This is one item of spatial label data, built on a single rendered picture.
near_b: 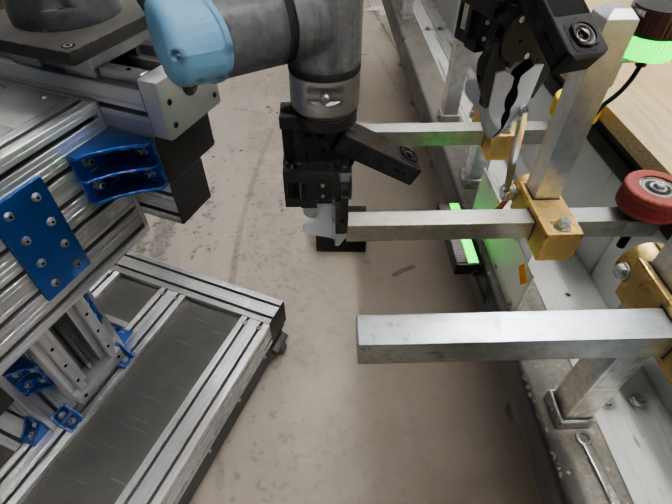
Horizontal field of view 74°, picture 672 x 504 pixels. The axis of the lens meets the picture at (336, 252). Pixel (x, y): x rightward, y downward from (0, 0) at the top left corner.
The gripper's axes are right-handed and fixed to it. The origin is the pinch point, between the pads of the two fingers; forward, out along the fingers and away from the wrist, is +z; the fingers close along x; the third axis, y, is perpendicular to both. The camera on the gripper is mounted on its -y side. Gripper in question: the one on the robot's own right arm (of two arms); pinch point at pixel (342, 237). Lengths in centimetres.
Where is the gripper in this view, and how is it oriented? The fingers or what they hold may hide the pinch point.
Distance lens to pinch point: 63.2
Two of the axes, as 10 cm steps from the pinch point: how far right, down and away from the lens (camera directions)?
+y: -10.0, 0.2, -0.2
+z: 0.0, 7.0, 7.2
